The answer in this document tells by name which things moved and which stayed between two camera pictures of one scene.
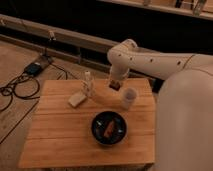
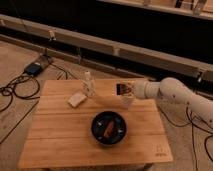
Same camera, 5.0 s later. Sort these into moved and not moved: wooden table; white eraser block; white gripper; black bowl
Moved: white gripper
Not moved: white eraser block; wooden table; black bowl
